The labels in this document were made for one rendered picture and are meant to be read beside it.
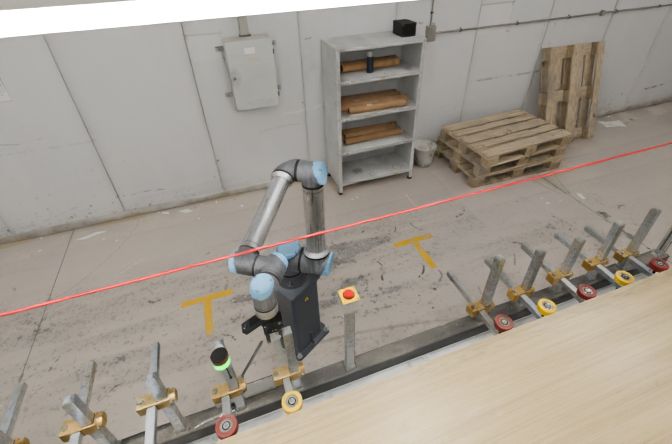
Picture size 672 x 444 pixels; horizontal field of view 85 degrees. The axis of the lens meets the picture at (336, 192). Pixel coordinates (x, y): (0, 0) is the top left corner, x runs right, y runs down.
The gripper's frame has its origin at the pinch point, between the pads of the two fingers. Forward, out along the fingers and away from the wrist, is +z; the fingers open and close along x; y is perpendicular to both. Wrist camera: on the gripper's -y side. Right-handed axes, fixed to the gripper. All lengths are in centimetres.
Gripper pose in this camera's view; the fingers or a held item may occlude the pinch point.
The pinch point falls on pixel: (268, 341)
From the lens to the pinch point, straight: 170.3
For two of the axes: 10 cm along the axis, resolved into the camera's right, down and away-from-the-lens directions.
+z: 0.3, 8.1, 5.8
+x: -3.3, -5.4, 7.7
